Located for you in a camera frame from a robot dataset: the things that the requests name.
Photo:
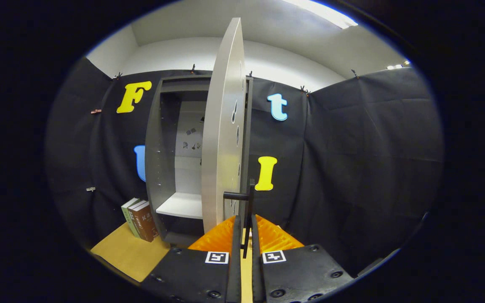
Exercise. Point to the dark grey cabinet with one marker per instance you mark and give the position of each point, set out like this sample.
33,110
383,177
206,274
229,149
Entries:
158,168

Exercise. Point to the small ceiling light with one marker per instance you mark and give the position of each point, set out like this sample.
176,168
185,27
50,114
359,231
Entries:
398,65

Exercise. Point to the brown book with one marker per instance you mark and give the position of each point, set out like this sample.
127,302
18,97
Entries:
138,223
149,223

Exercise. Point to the white cabinet shelf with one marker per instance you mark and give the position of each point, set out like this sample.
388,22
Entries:
181,206

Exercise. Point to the long ceiling light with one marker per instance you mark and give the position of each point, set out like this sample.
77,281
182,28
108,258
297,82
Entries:
326,12

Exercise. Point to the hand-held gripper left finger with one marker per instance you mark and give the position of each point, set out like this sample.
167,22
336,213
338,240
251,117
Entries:
235,273

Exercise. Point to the black backdrop cloth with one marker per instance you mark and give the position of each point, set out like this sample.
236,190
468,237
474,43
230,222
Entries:
352,168

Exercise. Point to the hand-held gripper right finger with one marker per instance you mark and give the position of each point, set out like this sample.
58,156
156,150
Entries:
257,277

